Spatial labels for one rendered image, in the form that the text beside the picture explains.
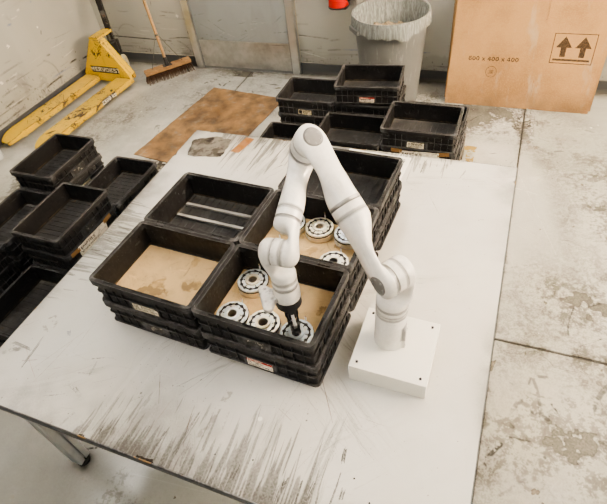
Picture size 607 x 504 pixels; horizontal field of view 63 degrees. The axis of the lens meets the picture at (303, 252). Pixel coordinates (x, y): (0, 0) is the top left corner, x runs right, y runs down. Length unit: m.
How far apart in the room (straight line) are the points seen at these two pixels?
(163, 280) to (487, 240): 1.18
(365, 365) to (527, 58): 3.04
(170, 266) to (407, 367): 0.88
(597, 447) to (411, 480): 1.12
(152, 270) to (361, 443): 0.91
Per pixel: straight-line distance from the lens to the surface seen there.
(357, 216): 1.29
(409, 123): 2.99
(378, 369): 1.49
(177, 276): 1.77
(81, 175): 3.17
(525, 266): 2.89
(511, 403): 2.39
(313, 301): 1.57
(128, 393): 1.71
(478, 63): 4.12
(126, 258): 1.85
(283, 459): 1.47
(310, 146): 1.32
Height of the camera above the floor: 2.05
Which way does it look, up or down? 45 degrees down
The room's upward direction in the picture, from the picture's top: 9 degrees counter-clockwise
